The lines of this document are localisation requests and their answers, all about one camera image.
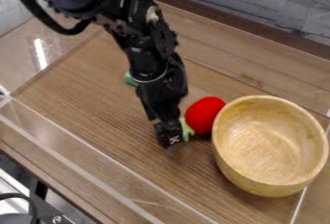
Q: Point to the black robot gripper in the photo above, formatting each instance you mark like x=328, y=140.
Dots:
x=162, y=79

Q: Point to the red plush strawberry fruit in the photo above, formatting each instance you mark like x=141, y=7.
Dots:
x=200, y=116

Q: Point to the light wooden bowl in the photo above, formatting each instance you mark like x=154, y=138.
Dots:
x=270, y=145

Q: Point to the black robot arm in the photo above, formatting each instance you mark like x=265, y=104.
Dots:
x=137, y=24

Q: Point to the green rectangular foam block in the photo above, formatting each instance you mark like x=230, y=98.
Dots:
x=130, y=80

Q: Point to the clear acrylic enclosure wall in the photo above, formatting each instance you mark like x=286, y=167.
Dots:
x=73, y=124

